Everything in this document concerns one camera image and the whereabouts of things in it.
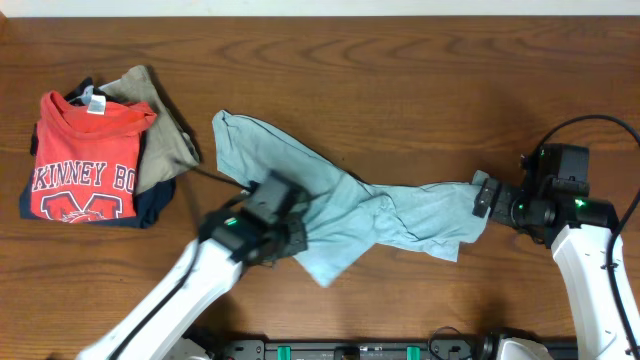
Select light blue t-shirt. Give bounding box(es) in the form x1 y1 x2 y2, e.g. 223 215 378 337
212 110 488 287

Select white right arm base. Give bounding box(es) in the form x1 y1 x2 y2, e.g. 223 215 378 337
479 334 553 360

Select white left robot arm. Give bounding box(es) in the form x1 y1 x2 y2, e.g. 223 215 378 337
77 198 308 359

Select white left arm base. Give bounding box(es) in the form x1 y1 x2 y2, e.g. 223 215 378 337
163 338 212 360

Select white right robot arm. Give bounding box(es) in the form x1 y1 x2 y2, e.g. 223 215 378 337
473 175 639 359

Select navy folded garment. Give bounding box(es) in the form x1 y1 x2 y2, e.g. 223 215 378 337
18 76 177 230

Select khaki folded garment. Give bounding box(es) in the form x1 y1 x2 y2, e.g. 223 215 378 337
100 65 200 195

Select red printed t-shirt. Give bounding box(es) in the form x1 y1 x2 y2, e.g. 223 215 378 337
29 90 158 223

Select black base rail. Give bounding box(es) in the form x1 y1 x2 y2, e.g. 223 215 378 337
215 339 477 360

